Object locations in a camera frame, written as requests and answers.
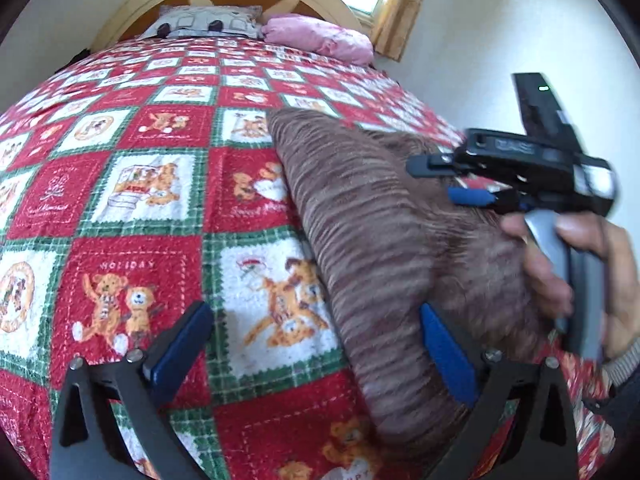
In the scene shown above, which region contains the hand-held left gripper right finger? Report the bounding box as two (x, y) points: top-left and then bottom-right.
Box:
(419, 302), (581, 480)

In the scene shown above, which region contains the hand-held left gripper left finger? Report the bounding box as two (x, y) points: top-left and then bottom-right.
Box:
(50, 301), (216, 480)

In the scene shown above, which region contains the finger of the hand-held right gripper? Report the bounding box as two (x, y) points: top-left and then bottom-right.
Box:
(446, 187), (527, 212)
(405, 153), (472, 178)

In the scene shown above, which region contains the brown knit sweater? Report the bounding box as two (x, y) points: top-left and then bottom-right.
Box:
(267, 107), (557, 463)

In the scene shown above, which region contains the person's right hand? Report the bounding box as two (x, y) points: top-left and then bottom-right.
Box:
(500, 209), (640, 361)

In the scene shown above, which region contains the printed bear blanket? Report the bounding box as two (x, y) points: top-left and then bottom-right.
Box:
(0, 35), (617, 480)

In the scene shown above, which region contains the yellow patterned curtain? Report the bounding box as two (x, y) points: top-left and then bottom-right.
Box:
(372, 0), (436, 62)

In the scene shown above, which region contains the pink pillow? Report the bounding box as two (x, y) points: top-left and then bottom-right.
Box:
(262, 15), (375, 65)

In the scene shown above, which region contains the grey patterned pillow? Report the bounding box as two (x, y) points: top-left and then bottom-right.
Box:
(137, 4), (265, 40)

